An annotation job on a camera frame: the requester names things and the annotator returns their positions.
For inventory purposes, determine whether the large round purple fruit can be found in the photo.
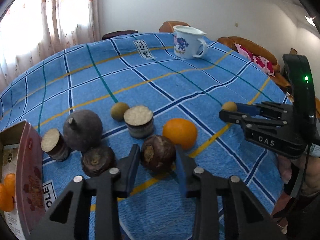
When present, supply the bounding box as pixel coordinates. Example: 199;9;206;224
63;109;103;152

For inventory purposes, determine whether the ceiling light panel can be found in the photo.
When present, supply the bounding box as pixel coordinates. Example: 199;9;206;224
305;16;316;27

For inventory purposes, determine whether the brown leather chair back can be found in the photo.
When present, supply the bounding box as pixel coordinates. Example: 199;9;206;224
158;21;189;33

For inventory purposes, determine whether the dark brown water chestnut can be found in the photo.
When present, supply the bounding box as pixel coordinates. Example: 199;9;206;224
139;135;176;173

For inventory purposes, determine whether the blue plaid tablecloth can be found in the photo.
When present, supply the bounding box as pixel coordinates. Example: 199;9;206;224
1;33;287;212

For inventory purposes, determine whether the right hand holding gripper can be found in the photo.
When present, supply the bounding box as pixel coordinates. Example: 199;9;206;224
278;155;319;207

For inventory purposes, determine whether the small longan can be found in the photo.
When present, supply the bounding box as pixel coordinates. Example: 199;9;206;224
221;101;238;112
110;102;130;121

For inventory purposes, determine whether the flat dark water chestnut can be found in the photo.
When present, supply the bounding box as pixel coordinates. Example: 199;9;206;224
81;145;116;177

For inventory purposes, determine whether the white enamel mug blue print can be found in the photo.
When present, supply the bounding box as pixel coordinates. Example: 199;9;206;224
173;25;208;59

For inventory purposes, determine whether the pink floral cushion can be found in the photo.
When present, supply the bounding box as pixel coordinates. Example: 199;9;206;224
235;43;275;77

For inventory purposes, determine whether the cut sugarcane piece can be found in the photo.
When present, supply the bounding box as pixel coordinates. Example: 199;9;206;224
41;128;70;161
124;105;153;139

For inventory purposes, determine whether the sheer pink floral curtain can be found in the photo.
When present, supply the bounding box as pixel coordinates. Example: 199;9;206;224
1;0;100;90

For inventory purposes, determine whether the orange in tin back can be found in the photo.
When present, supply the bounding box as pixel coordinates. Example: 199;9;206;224
4;173;16;197

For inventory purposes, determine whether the paper leaflet in tin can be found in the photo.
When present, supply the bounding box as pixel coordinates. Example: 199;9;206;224
1;144;25;239

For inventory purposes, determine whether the red metal tin box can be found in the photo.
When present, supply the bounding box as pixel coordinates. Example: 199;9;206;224
1;120;46;239

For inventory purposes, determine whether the dark round stool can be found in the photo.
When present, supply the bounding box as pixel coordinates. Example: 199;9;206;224
102;30;138;40

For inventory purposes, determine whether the orange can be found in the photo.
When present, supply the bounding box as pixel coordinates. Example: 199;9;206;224
162;118;197;151
4;173;16;197
0;183;14;212

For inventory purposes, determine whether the brown leather sofa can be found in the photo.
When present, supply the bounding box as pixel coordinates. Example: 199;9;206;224
217;36;292;94

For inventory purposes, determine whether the orange in tin front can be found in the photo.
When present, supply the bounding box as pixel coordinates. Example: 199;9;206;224
0;183;14;212

